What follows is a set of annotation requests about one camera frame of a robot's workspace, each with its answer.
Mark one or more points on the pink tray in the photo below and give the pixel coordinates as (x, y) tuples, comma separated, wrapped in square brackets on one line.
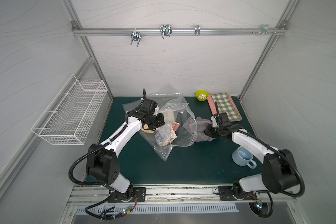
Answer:
[(212, 106)]

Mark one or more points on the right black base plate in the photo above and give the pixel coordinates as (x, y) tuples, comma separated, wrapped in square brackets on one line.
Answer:
[(225, 193)]

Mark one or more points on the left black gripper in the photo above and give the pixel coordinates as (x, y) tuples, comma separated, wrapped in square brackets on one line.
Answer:
[(159, 120)]

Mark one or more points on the white wire basket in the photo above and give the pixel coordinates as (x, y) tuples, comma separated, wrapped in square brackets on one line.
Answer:
[(69, 117)]

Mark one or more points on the white patterned towel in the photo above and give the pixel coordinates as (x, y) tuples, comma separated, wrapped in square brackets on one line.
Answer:
[(167, 133)]

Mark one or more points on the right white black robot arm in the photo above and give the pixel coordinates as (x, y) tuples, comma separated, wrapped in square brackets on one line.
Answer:
[(279, 171)]

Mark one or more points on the green small bowl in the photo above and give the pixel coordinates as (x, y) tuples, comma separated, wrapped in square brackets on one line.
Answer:
[(202, 95)]

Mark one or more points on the light blue mug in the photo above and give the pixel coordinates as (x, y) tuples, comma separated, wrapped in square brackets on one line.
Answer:
[(242, 157)]

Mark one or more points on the aluminium cross rail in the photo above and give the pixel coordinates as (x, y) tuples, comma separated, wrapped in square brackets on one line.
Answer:
[(175, 31)]

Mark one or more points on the grey towel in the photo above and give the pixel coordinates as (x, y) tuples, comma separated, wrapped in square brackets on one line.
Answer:
[(201, 125)]

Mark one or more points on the metal hook clamp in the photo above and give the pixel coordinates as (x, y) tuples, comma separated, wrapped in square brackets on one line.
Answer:
[(265, 31), (136, 36), (165, 30), (197, 30)]

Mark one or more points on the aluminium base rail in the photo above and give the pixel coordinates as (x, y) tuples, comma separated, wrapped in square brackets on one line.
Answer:
[(153, 194)]

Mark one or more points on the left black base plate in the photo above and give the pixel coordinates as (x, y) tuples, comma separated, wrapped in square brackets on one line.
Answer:
[(133, 194)]

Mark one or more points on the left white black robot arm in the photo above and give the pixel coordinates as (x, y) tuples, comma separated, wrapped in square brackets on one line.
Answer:
[(102, 162)]

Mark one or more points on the clear plastic vacuum bag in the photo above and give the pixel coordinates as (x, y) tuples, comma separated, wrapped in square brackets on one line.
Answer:
[(180, 128)]

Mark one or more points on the white vented cable duct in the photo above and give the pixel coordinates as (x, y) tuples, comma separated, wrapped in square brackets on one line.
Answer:
[(199, 208)]

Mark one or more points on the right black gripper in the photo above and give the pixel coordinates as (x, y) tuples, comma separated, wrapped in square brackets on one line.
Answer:
[(210, 131)]

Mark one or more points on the green checkered cloth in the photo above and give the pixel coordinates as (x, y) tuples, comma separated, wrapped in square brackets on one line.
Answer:
[(226, 105)]

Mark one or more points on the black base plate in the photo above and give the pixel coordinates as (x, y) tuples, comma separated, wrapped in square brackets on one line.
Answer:
[(133, 194), (225, 193)]

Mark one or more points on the yellow towel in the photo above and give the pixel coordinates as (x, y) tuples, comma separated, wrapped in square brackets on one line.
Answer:
[(147, 129)]

